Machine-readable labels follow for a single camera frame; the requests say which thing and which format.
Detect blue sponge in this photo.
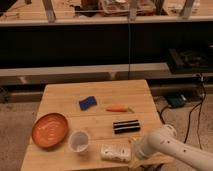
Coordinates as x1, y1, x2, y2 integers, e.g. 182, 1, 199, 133
79, 96, 97, 110

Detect black case on shelf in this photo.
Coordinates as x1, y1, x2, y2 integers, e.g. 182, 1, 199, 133
167, 49, 213, 74

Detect black cable on floor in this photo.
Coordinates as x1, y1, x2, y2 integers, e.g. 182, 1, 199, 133
159, 75, 208, 150

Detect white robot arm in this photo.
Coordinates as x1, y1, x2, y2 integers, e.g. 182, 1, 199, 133
134, 124, 213, 171

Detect orange ceramic bowl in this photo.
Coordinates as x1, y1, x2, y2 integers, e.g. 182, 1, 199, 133
31, 113, 69, 148

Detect long wooden shelf bench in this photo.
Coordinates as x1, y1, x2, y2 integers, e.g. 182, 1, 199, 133
0, 0, 213, 27

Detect orange carrot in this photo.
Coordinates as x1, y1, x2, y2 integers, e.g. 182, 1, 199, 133
106, 106, 129, 112

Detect clear plastic cup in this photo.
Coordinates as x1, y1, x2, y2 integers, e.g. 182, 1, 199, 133
68, 131, 89, 155

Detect wooden table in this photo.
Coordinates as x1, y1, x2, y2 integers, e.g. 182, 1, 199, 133
20, 79, 175, 171

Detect blue power adapter box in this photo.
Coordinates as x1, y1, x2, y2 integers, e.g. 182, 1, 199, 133
166, 94, 185, 108

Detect cluttered items on bench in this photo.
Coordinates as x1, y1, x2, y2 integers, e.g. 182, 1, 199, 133
74, 0, 156, 17

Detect blue vertical cable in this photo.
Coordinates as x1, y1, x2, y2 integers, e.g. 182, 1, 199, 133
127, 16, 132, 80

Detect black striped eraser block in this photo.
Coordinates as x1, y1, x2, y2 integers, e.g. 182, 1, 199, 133
113, 120, 141, 134

